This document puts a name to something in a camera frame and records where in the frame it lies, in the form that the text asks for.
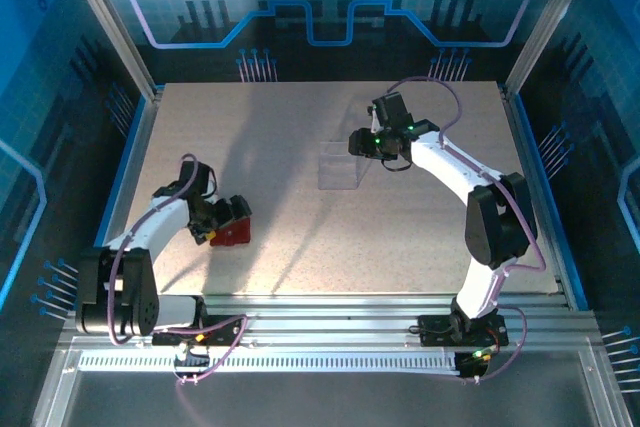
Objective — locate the aluminium side rail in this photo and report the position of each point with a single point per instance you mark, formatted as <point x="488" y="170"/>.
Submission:
<point x="538" y="197"/>
<point x="131" y="187"/>

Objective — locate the aluminium frame post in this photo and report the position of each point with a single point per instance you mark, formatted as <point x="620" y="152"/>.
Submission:
<point x="110" y="27"/>
<point x="550" y="22"/>

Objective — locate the white connector block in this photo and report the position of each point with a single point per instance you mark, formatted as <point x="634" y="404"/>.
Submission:
<point x="192" y="359"/>

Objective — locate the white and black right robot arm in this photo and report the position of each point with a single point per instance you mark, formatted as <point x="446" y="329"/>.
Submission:
<point x="450" y="162"/>

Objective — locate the red card holder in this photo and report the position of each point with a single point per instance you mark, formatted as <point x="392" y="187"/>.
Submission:
<point x="235" y="234"/>

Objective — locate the aluminium frame rail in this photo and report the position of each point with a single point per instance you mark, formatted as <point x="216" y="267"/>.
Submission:
<point x="325" y="319"/>

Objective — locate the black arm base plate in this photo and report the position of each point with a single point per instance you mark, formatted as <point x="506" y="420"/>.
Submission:
<point x="435" y="339"/>
<point x="225" y="333"/>

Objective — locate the grey metal panel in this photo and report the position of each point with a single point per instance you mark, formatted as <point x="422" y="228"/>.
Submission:
<point x="325" y="402"/>

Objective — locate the clear plastic box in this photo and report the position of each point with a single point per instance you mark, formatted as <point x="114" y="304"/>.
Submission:
<point x="337" y="169"/>

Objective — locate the black controller box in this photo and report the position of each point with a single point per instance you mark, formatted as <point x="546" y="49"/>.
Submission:
<point x="470" y="367"/>

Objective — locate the blue edge strip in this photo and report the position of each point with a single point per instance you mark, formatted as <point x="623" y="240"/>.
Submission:
<point x="116" y="197"/>

